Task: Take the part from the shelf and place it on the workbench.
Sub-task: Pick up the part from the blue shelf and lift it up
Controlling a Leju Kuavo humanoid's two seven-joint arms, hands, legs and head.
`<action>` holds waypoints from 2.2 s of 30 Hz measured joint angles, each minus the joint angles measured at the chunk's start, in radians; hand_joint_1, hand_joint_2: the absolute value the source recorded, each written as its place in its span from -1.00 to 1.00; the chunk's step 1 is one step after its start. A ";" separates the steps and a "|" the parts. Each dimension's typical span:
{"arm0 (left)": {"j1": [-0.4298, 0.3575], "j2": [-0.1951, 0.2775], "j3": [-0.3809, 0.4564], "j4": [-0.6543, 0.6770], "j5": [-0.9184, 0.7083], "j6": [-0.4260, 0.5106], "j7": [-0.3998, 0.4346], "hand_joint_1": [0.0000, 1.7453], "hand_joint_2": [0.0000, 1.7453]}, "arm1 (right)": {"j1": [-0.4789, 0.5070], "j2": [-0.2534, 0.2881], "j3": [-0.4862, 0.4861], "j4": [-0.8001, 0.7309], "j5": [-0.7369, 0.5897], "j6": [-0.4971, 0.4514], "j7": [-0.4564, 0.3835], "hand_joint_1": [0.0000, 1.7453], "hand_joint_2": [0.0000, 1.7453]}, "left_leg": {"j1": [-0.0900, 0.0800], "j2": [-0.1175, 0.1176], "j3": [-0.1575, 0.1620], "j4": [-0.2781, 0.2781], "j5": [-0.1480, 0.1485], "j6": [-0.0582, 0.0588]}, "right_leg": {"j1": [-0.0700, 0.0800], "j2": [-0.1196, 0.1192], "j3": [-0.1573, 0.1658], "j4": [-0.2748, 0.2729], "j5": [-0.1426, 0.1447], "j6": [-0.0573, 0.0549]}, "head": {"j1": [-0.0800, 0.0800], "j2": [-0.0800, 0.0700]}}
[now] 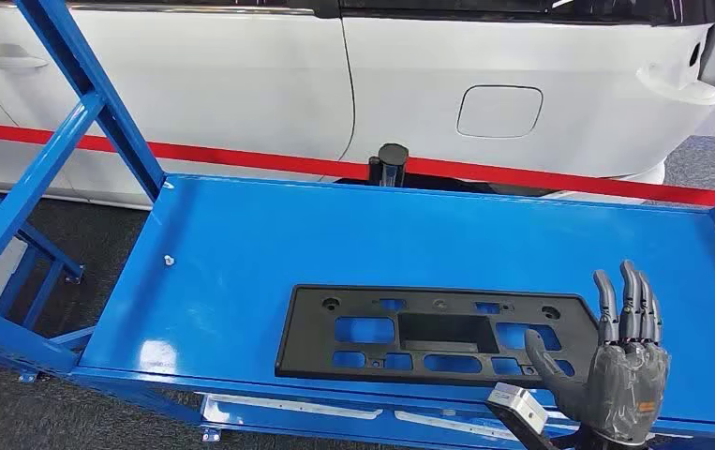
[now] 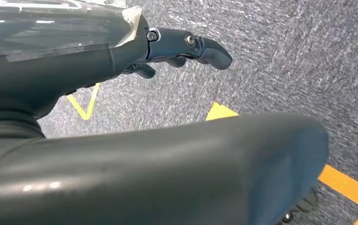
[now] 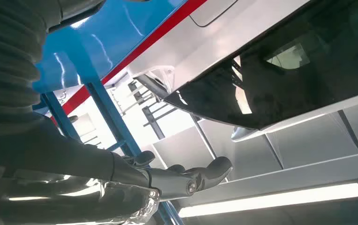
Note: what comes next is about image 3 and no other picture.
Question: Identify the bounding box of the blue metal shelf rack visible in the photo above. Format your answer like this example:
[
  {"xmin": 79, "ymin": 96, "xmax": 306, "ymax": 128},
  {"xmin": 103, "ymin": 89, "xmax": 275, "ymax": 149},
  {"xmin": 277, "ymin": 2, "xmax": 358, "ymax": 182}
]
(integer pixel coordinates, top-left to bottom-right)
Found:
[{"xmin": 32, "ymin": 0, "xmax": 188, "ymax": 225}]

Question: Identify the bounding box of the ceiling strip light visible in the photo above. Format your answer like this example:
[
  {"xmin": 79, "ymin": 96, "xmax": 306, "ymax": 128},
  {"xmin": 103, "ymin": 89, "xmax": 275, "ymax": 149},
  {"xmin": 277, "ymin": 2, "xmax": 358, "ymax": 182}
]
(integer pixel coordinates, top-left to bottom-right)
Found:
[{"xmin": 178, "ymin": 182, "xmax": 358, "ymax": 218}]

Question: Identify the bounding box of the white car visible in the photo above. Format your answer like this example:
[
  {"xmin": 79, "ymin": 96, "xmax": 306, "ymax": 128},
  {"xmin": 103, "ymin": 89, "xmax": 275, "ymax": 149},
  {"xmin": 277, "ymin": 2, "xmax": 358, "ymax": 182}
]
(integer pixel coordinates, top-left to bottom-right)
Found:
[{"xmin": 126, "ymin": 0, "xmax": 358, "ymax": 143}]

